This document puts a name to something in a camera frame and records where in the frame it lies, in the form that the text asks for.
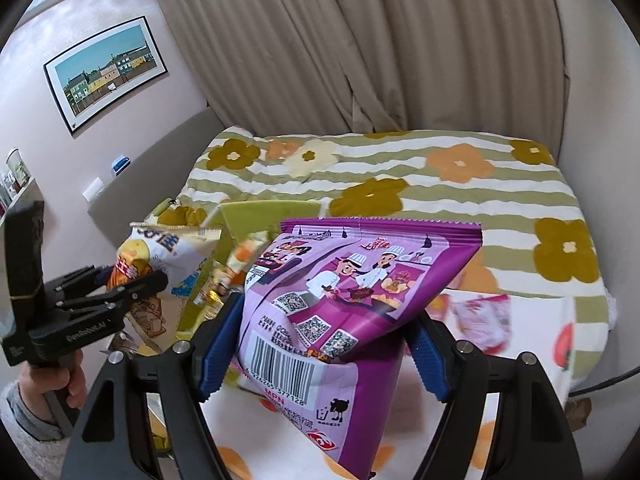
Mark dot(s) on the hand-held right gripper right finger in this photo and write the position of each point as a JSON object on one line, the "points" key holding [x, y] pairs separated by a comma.
{"points": [[430, 357]]}

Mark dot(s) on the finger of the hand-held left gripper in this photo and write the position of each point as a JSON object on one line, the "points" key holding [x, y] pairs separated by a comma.
{"points": [[75, 280], [135, 287]]}

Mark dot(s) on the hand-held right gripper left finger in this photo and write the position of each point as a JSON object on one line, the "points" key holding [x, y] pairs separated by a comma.
{"points": [[220, 355]]}

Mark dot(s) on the cream chip bag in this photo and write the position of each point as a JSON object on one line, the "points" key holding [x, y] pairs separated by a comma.
{"points": [[160, 255]]}

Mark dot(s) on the gold foil snack bag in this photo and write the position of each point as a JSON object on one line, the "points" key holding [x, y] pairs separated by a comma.
{"points": [[215, 295]]}

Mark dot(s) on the pile of snack packets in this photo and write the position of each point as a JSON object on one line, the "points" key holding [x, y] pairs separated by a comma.
{"points": [[480, 320]]}

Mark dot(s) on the purple snack bag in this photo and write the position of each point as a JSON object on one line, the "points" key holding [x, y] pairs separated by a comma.
{"points": [[350, 310]]}

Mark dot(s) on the orange bread bag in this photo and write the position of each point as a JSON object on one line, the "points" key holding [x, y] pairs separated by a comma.
{"points": [[245, 255]]}

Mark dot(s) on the green cardboard box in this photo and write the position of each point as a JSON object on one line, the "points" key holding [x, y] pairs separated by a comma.
{"points": [[270, 217]]}

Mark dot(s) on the person's left forearm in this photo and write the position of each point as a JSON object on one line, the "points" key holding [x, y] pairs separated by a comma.
{"points": [[25, 425]]}

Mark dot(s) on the person's left hand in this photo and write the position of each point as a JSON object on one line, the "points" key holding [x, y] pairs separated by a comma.
{"points": [[75, 380]]}

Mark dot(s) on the white patterned cup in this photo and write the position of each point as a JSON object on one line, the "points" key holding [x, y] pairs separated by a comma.
{"points": [[15, 165]]}

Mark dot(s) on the white cloth with orange print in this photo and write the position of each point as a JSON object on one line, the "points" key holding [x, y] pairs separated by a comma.
{"points": [[540, 320]]}

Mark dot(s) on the blue and white small box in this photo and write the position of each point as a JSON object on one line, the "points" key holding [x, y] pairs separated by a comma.
{"points": [[121, 164]]}

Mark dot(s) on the grey padded headboard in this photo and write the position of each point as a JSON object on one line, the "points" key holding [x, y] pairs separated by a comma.
{"points": [[160, 160]]}

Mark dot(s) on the striped floral blanket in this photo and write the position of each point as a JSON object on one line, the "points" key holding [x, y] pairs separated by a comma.
{"points": [[450, 195]]}

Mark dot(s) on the beige curtain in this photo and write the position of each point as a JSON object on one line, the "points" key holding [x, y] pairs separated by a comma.
{"points": [[350, 45]]}

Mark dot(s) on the white wall socket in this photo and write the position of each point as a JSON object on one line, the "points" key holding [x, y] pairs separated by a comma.
{"points": [[94, 190]]}

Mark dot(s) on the framed wall poster of houses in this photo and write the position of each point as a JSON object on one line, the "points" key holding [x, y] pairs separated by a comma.
{"points": [[105, 72]]}

